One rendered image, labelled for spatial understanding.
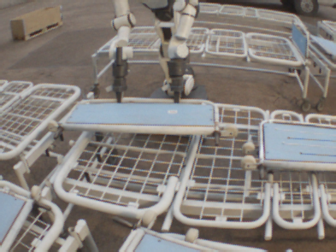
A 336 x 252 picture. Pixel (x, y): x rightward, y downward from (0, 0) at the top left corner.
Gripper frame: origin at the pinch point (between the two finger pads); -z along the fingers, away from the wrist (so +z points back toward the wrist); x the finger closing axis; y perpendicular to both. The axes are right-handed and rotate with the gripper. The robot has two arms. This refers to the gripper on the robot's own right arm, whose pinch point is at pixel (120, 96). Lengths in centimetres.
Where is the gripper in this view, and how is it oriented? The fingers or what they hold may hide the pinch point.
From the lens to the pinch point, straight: 163.7
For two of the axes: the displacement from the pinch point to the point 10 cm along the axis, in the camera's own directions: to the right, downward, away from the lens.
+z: 0.0, -9.8, -1.8
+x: -1.2, 1.8, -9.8
